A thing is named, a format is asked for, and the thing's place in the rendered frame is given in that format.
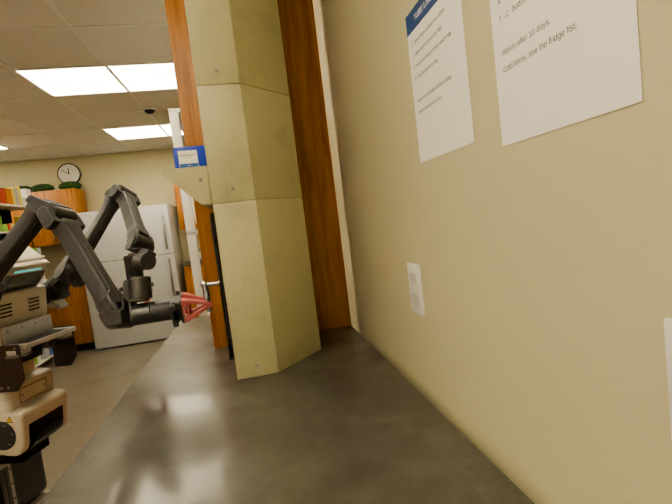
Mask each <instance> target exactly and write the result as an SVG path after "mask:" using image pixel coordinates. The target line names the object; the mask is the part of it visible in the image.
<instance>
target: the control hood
mask: <svg viewBox="0 0 672 504"><path fill-rule="evenodd" d="M161 173H162V175H163V176H165V177H166V178H167V179H169V180H170V181H171V182H173V183H174V184H175V185H176V186H178V187H179V188H180V189H182V190H183V191H184V192H186V193H187V194H188V195H190V196H191V197H192V198H194V199H195V200H196V201H198V202H199V203H200V204H202V205H204V206H206V207H208V208H210V209H212V210H213V202H212V195H211V188H210V181H209V174H208V167H207V166H197V167H186V168H175V169H164V170H162V171H161Z"/></svg>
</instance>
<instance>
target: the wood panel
mask: <svg viewBox="0 0 672 504"><path fill-rule="evenodd" d="M164 2H165V9H166V16H167V23H168V30H169V37H170V44H171V51H172V57H173V64H174V71H175V78H176V85H177V92H178V99H179V105H180V112H181V119H182V126H183V133H184V140H185V147H188V146H200V145H204V139H203V132H202V125H201V118H200V111H199V104H198V97H197V90H196V83H195V76H194V69H193V62H192V55H191V47H190V40H189V33H188V26H187V19H186V12H185V5H184V0H164ZM277 3H278V11H279V19H280V27H281V34H282V42H283V50H284V58H285V66H286V74H287V82H288V90H289V98H290V106H291V114H292V122H293V130H294V137H295V145H296V153H297V161H298V169H299V177H300V185H301V193H302V197H301V198H302V201H303V208H304V216H305V224H306V232H307V240H308V248H309V256H310V264H311V272H312V280H313V288H314V296H315V304H316V311H317V319H318V327H319V331H320V330H326V329H332V328H338V327H344V326H350V325H351V317H350V309H349V300H348V292H347V284H346V275H345V267H344V259H343V251H342V242H341V234H340V226H339V217H338V209H337V201H336V192H335V184H334V176H333V167H332V159H331V151H330V142H329V134H328V126H327V117H326V109H325V101H324V92H323V84H322V76H321V67H320V59H319V51H318V43H317V34H316V26H315V18H314V9H313V1H312V0H277ZM193 202H194V209H195V215H196V222H197V229H198V236H199V243H200V250H201V257H202V264H203V270H204V277H205V281H207V282H212V281H219V279H218V272H217V265H216V258H215V251H214V244H213V237H212V230H211V223H210V213H214V210H212V209H210V208H208V207H206V206H204V205H202V204H200V203H199V202H197V201H195V199H194V198H193ZM208 287H209V293H210V298H211V300H212V312H210V319H211V325H212V332H213V339H214V346H215V348H220V347H226V346H228V342H227V335H226V328H225V321H224V314H223V307H222V300H221V293H220V286H219V285H215V286H208Z"/></svg>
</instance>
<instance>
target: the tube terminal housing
mask: <svg viewBox="0 0 672 504"><path fill-rule="evenodd" d="M196 90H197V97H198V104H199V111H200V118H201V125H202V132H203V139H204V146H205V153H206V160H207V167H208V174H209V181H210V188H211V195H212V202H213V210H214V217H215V224H216V231H217V238H218V245H219V252H220V259H221V266H222V273H223V280H224V287H225V294H226V301H227V308H228V315H229V322H230V329H231V336H232V343H233V350H234V357H235V364H236V371H237V378H238V380H240V379H246V378H251V377H257V376H262V375H267V374H273V373H278V372H280V371H282V370H284V369H286V368H288V367H290V366H292V365H293V364H295V363H297V362H299V361H301V360H303V359H304V358H306V357H308V356H310V355H312V354H314V353H316V352H317V351H319V350H321V343H320V335H319V327H318V319H317V311H316V304H315V296H314V288H313V280H312V272H311V264H310V256H309V248H308V240H307V232H306V224H305V216H304V208H303V201H302V198H301V197H302V193H301V185H300V177H299V169H298V161H297V153H296V145H295V137H294V130H293V122H292V114H291V106H290V98H289V96H286V95H282V94H278V93H274V92H270V91H267V90H263V89H259V88H255V87H251V86H247V85H243V84H225V85H208V86H196Z"/></svg>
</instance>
